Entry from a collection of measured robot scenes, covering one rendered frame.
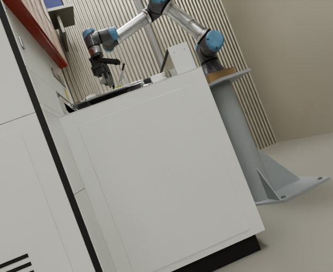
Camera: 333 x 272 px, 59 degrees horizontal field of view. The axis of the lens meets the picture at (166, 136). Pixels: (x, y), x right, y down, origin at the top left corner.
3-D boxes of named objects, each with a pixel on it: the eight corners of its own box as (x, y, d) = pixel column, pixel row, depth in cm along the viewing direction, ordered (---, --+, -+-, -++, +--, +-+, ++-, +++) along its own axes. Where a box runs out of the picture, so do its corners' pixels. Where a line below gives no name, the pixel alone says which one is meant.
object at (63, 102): (64, 116, 135) (57, 97, 135) (81, 126, 178) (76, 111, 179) (68, 115, 135) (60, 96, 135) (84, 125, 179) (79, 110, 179)
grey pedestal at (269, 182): (285, 177, 225) (245, 77, 227) (331, 178, 183) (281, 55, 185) (229, 205, 211) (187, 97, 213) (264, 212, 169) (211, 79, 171)
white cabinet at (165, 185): (131, 312, 116) (58, 117, 118) (133, 242, 212) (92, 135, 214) (276, 246, 124) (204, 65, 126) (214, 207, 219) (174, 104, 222)
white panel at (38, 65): (35, 111, 98) (-7, 0, 99) (80, 131, 179) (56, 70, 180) (44, 108, 99) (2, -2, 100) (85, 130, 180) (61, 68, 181)
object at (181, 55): (178, 76, 131) (167, 47, 131) (165, 100, 185) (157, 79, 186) (198, 69, 132) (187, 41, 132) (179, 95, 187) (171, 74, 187)
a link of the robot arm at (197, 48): (214, 61, 204) (207, 43, 204) (221, 54, 191) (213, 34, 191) (198, 67, 201) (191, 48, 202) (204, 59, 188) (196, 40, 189)
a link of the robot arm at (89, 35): (94, 25, 169) (80, 29, 167) (101, 43, 169) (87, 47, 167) (95, 31, 177) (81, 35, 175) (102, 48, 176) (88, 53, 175)
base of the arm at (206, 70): (216, 76, 206) (211, 63, 207) (229, 68, 193) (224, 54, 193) (199, 81, 199) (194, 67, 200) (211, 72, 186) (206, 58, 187)
